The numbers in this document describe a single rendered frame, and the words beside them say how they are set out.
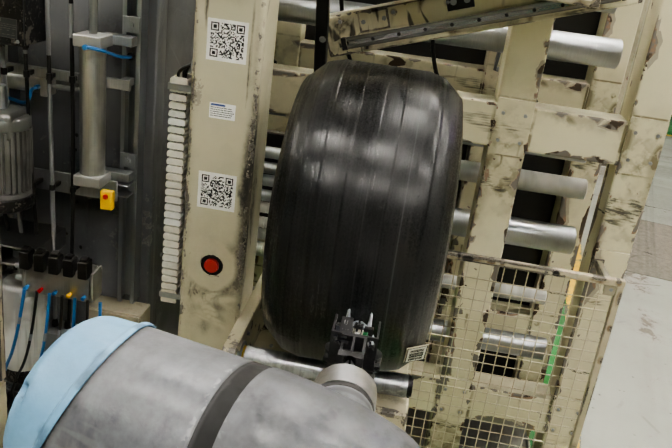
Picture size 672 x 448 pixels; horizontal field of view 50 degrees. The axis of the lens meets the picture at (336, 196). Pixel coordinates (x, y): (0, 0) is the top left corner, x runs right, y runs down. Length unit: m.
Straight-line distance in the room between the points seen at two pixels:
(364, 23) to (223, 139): 0.49
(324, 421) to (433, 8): 1.34
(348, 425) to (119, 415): 0.13
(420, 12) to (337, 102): 0.50
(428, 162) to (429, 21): 0.56
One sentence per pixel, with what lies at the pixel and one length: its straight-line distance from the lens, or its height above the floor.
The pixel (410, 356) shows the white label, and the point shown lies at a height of 1.03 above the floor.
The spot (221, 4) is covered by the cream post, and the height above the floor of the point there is 1.57.
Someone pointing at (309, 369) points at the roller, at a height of 0.91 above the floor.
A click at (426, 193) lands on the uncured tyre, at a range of 1.18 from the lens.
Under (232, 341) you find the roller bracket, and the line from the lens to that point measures 1.45.
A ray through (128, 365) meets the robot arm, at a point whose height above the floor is 1.47.
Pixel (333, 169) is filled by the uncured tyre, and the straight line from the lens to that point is 1.18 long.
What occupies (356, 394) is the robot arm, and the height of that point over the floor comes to 1.16.
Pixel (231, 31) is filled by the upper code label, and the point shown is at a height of 1.53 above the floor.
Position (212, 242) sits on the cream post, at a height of 1.11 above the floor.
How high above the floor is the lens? 1.73
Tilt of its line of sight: 20 degrees down
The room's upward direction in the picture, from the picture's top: 8 degrees clockwise
